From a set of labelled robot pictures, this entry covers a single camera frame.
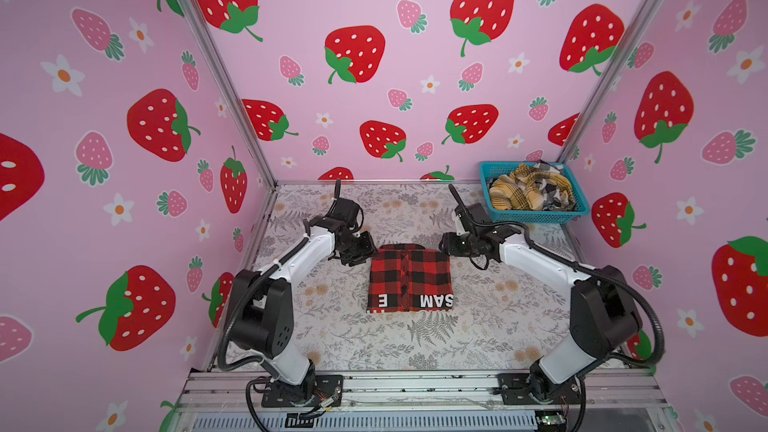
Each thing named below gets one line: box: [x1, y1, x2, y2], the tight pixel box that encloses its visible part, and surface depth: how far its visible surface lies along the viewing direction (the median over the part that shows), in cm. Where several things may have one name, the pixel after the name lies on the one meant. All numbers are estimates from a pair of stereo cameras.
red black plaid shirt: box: [366, 243, 454, 314], surface depth 90 cm
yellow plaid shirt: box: [489, 164, 573, 211], surface depth 106 cm
